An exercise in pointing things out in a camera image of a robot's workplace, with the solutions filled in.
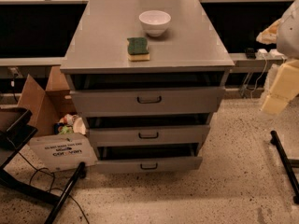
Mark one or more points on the crumpled trash in box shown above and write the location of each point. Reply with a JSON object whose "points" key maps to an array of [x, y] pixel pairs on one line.
{"points": [[70, 124]]}

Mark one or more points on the white ceramic bowl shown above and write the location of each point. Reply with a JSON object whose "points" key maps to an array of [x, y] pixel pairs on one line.
{"points": [[154, 22]]}

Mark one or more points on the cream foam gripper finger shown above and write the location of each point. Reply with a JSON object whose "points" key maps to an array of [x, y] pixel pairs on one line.
{"points": [[282, 87]]}

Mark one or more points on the black stand leg right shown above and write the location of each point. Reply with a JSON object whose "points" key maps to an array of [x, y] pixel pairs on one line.
{"points": [[289, 165]]}

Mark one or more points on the grey drawer cabinet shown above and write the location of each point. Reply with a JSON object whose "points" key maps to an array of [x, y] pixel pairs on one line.
{"points": [[189, 54]]}

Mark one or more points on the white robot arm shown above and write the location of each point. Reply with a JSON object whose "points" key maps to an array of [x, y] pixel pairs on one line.
{"points": [[284, 32]]}

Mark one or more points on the white power strip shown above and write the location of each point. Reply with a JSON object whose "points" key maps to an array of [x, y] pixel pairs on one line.
{"points": [[271, 54]]}

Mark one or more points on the black power adapter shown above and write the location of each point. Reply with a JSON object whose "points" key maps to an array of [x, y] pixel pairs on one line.
{"points": [[250, 53]]}

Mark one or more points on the brown cardboard box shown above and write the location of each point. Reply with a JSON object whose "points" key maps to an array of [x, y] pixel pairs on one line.
{"points": [[58, 152]]}

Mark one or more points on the grey middle drawer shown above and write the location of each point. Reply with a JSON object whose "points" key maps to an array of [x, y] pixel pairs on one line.
{"points": [[159, 135]]}

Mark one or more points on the grey top drawer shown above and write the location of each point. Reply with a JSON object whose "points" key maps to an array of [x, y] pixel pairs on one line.
{"points": [[147, 101]]}

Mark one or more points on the grey bottom drawer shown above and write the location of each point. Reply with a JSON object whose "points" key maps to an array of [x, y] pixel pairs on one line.
{"points": [[147, 158]]}

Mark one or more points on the grey drawer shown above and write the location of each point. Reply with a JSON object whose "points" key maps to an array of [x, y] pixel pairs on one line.
{"points": [[159, 135], [147, 101], [147, 158]]}

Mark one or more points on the green yellow sponge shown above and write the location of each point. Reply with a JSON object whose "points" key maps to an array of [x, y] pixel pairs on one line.
{"points": [[137, 49]]}

